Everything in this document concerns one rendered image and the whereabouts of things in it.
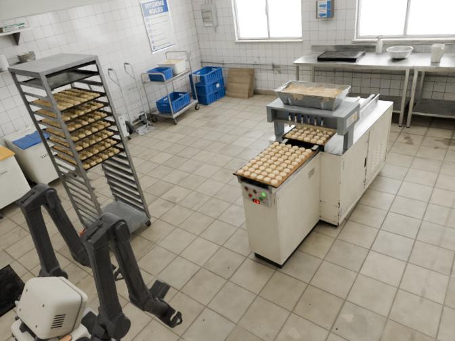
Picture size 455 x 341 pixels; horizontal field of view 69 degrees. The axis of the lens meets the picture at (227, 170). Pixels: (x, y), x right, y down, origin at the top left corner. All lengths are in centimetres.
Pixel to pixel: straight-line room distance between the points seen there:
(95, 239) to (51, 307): 33
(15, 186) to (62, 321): 370
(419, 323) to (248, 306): 120
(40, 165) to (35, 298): 372
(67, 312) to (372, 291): 223
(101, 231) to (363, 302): 218
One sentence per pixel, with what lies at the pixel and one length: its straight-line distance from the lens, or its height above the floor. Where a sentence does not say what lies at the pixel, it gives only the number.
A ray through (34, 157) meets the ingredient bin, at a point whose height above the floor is 53.
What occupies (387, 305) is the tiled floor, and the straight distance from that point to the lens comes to 289.
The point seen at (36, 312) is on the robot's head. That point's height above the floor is 135.
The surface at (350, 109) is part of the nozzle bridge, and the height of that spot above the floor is 118.
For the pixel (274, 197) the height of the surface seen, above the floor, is 79.
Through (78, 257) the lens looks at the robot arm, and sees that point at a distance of 167.
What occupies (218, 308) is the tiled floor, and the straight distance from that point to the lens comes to 284.
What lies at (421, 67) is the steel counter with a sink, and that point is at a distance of 508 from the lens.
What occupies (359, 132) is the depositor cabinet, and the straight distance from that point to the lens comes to 326.
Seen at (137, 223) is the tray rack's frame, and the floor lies 15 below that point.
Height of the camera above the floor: 225
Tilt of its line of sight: 31 degrees down
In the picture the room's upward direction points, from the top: 9 degrees counter-clockwise
